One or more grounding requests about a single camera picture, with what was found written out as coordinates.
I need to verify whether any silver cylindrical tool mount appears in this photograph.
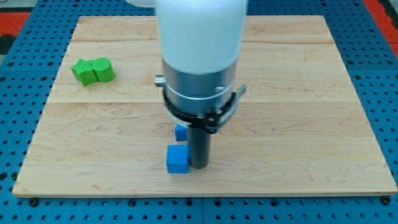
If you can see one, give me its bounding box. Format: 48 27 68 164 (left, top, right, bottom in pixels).
154 61 247 134

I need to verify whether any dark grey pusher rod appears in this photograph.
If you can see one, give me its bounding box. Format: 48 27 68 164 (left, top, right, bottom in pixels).
188 128 210 169

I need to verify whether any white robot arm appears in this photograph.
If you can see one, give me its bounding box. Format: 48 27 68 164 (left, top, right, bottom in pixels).
127 0 248 169

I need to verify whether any green circle block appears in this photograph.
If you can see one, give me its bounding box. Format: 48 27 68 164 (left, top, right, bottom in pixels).
91 57 115 82

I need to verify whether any small blue block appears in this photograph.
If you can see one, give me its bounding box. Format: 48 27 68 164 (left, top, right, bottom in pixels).
174 124 188 141

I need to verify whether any blue cube block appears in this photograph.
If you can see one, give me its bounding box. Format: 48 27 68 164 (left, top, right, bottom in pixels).
166 144 189 174

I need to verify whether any wooden board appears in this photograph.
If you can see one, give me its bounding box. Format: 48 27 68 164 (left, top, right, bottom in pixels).
12 16 397 198

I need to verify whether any green star block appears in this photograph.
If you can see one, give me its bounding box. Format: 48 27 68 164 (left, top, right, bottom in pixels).
71 59 98 86

